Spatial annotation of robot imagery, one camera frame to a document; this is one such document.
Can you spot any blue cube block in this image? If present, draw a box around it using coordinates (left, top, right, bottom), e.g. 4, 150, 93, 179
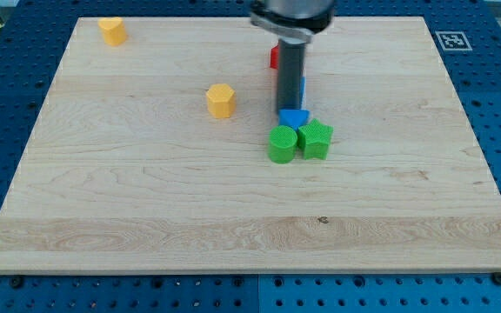
299, 77, 306, 110

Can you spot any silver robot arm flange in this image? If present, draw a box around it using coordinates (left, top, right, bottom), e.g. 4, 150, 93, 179
250, 0, 336, 43

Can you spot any green cylinder block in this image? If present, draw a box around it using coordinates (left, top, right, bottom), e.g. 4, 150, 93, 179
267, 125, 297, 164

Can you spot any blue triangle block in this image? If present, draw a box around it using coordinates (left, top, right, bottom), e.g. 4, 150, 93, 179
278, 109, 310, 131

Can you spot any yellow hexagon block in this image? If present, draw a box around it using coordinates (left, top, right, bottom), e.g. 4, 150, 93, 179
206, 83, 237, 118

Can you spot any green star block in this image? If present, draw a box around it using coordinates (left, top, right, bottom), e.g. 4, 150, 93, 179
297, 118, 333, 160

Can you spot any red block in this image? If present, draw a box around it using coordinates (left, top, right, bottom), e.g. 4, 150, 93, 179
270, 45, 279, 70

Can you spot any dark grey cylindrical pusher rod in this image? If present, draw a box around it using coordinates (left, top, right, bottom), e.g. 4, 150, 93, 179
276, 37, 306, 111

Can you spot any wooden board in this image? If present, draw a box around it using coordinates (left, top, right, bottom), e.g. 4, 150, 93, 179
0, 17, 501, 275

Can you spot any yellow heart block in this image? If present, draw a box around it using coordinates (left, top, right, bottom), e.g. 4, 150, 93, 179
97, 17, 128, 46

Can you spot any white fiducial marker tag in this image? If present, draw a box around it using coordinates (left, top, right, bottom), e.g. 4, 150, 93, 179
435, 30, 472, 51

